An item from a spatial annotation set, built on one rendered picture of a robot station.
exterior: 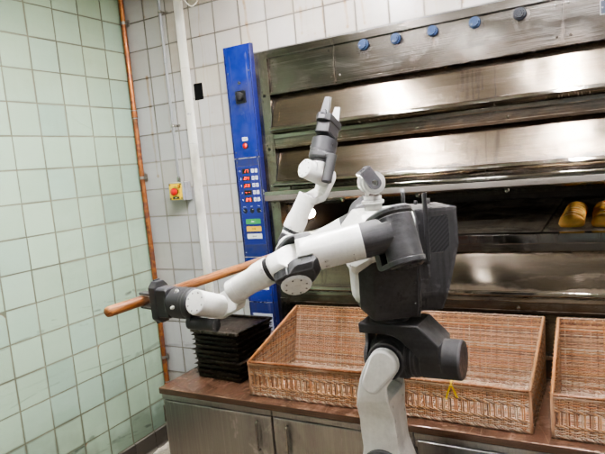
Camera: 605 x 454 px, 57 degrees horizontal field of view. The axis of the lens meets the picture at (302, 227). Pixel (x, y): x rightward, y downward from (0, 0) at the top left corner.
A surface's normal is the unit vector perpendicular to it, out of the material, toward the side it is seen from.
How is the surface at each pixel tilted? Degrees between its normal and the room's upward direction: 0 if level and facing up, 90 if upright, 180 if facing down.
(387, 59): 90
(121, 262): 90
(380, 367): 90
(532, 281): 70
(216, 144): 90
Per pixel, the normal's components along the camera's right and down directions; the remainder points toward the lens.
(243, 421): -0.47, 0.15
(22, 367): 0.88, -0.03
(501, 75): -0.48, -0.21
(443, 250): 0.04, 0.11
